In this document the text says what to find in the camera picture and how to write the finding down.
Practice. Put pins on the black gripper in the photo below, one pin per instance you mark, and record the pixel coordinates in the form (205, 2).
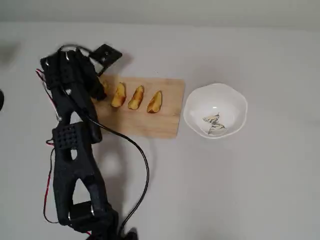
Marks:
(93, 83)

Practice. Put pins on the large browned apple slice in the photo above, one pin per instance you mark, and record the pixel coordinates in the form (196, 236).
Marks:
(105, 86)

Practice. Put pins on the yellow browned apple slice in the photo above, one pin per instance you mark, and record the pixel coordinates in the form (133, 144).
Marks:
(119, 97)
(136, 98)
(155, 103)

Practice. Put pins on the wooden cutting board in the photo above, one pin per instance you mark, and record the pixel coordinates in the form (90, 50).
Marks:
(145, 120)

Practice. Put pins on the white bowl with bird print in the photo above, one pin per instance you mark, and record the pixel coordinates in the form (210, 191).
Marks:
(225, 100)

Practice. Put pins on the dark round object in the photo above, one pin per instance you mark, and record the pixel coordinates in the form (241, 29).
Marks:
(1, 101)

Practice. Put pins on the black wrist camera board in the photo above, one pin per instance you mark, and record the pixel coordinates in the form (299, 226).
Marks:
(106, 56)

